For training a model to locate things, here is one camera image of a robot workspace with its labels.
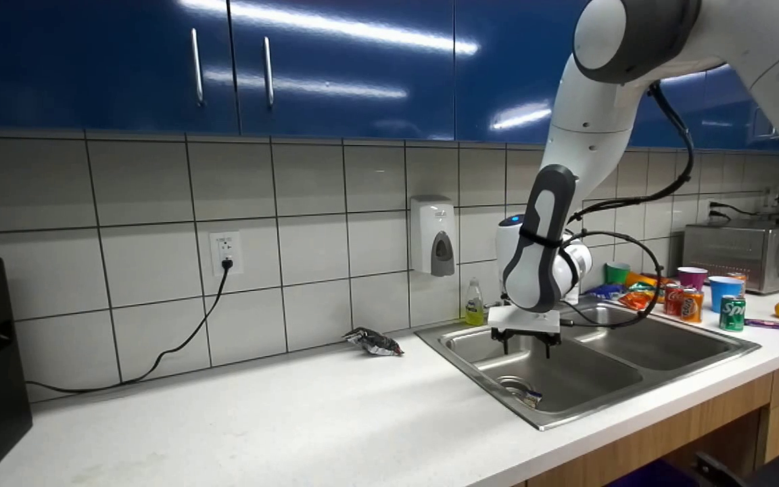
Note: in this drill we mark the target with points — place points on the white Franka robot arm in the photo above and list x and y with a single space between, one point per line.
606 116

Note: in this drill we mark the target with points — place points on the blue snack bag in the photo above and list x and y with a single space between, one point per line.
601 292

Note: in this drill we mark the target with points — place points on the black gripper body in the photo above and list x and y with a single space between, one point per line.
526 337

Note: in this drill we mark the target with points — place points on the pink cup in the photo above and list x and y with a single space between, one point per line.
690 275

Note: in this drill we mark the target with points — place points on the green dish soap bottle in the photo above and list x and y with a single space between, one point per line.
474 311

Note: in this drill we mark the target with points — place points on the stainless steel double sink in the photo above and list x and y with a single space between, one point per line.
587 369

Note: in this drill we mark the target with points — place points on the dark scrub brush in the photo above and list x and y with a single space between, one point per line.
375 342

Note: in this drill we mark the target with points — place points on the green cup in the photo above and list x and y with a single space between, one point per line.
614 275

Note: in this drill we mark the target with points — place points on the white wall outlet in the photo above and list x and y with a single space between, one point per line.
226 245

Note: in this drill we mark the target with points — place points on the stainless toaster oven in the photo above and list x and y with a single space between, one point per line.
743 253

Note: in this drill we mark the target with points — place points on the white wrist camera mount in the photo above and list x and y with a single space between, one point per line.
526 321

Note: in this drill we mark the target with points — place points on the blue cup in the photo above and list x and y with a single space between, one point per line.
724 290

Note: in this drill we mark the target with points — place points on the white wall soap dispenser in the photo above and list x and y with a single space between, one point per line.
426 233

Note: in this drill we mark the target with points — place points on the orange snack bag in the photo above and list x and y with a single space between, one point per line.
641 295

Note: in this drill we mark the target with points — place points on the black chair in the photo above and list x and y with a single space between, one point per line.
778 474

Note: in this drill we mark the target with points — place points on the purple marker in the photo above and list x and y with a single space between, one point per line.
770 322

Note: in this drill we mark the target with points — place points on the green soda can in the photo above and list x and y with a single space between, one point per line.
732 311

